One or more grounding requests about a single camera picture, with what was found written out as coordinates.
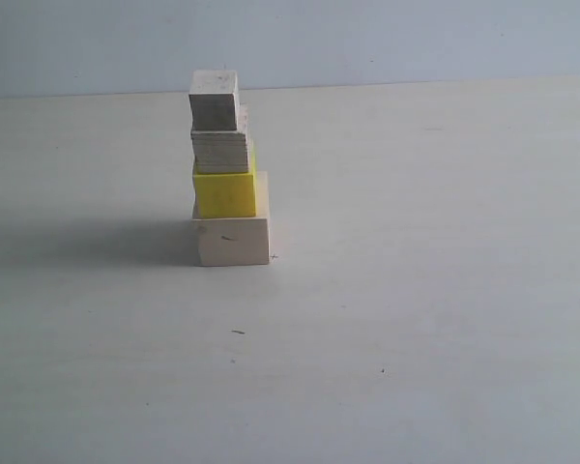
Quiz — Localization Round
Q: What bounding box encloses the large pale wooden cube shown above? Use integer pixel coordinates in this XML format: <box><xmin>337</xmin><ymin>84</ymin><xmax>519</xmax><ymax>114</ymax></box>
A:
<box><xmin>191</xmin><ymin>171</ymin><xmax>271</xmax><ymax>267</ymax></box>

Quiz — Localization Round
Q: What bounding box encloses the yellow cube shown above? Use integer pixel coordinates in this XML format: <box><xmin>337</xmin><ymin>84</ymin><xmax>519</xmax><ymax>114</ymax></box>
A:
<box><xmin>192</xmin><ymin>141</ymin><xmax>257</xmax><ymax>218</ymax></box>

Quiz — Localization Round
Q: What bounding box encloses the medium plywood cube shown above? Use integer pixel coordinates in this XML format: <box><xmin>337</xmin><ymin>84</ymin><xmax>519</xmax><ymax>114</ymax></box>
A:
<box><xmin>190</xmin><ymin>103</ymin><xmax>252</xmax><ymax>173</ymax></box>

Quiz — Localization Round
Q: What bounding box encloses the small wooden cube with knot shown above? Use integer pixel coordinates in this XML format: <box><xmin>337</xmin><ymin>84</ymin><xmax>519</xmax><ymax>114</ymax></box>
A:
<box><xmin>188</xmin><ymin>70</ymin><xmax>240</xmax><ymax>131</ymax></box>

